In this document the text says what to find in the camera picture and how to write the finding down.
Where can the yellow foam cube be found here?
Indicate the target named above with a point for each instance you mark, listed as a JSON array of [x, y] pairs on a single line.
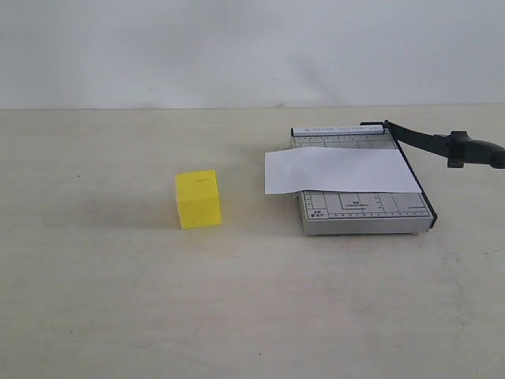
[[198, 200]]

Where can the white paper sheet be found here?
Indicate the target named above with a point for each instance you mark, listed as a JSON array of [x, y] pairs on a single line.
[[338, 170]]

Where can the black cutter blade arm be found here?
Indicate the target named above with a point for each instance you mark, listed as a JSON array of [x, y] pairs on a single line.
[[458, 147]]

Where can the grey paper cutter base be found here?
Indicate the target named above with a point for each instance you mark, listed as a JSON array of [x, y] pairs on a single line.
[[334, 213]]

